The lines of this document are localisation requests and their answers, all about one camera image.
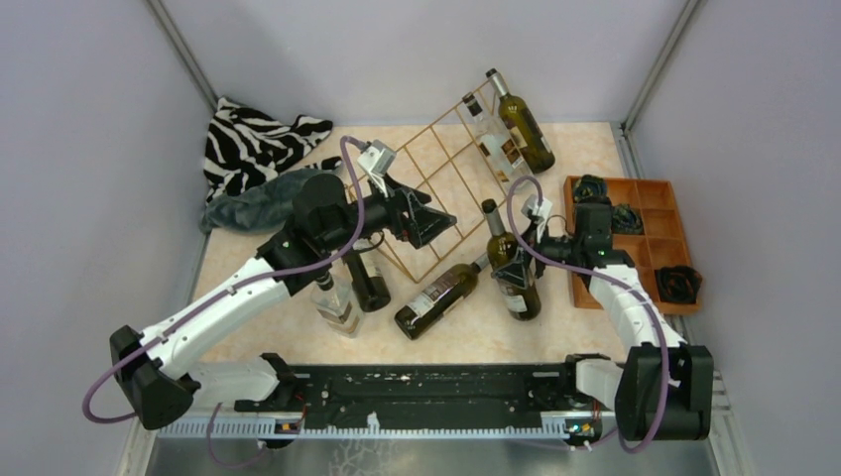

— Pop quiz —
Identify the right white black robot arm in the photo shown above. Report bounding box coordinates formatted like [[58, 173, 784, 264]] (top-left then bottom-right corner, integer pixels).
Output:
[[481, 198, 714, 452]]

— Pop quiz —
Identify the brown wine bottle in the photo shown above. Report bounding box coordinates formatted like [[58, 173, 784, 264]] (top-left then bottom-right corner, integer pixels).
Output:
[[481, 198, 541, 321]]

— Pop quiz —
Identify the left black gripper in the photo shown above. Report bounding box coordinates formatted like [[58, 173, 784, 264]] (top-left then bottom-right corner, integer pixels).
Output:
[[321, 170, 456, 252]]

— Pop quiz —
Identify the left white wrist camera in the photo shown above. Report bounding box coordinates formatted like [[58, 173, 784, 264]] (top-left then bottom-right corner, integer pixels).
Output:
[[357, 140, 397, 193]]

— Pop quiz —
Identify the dark bottle leaning on rack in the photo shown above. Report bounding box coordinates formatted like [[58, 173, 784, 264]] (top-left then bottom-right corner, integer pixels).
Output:
[[342, 238, 392, 313]]

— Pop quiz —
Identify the wooden compartment tray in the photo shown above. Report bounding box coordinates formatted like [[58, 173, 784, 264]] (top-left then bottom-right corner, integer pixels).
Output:
[[605, 178, 701, 315]]

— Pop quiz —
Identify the olive green wine bottle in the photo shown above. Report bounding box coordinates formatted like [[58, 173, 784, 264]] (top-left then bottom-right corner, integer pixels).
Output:
[[485, 68, 555, 175]]

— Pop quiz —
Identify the dark rolled tie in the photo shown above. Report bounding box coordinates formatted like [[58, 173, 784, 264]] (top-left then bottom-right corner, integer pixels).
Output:
[[612, 203, 645, 235]]

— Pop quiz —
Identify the grey plush cloth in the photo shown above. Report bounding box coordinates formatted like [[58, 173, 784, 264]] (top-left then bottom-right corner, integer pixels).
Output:
[[198, 156, 344, 235]]

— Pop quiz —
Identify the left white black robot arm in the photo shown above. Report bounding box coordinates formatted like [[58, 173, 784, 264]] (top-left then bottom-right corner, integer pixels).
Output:
[[109, 175, 457, 430]]

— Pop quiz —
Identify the clear square liquor bottle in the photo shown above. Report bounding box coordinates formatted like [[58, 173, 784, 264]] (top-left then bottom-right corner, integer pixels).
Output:
[[462, 93, 531, 191]]

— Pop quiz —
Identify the yellow patterned rolled tie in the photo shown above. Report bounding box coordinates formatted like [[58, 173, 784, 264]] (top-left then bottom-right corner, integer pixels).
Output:
[[572, 175, 611, 204]]

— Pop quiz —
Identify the black rolled belt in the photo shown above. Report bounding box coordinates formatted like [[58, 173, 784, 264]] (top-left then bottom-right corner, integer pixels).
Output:
[[655, 265, 703, 304]]

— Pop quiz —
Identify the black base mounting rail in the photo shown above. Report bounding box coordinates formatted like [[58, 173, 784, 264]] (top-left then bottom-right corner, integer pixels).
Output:
[[234, 363, 609, 446]]

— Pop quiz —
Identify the dark bottle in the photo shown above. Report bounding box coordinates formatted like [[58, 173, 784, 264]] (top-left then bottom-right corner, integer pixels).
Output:
[[394, 253, 489, 340], [342, 238, 392, 313]]

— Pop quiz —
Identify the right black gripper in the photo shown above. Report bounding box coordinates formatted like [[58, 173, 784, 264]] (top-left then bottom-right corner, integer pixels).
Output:
[[492, 218, 583, 288]]

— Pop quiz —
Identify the gold wire wine rack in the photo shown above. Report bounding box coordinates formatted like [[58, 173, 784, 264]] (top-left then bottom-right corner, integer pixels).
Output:
[[358, 98, 506, 284]]

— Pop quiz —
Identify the zebra striped cloth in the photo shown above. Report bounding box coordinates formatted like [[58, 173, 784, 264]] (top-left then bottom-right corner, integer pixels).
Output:
[[203, 96, 334, 203]]

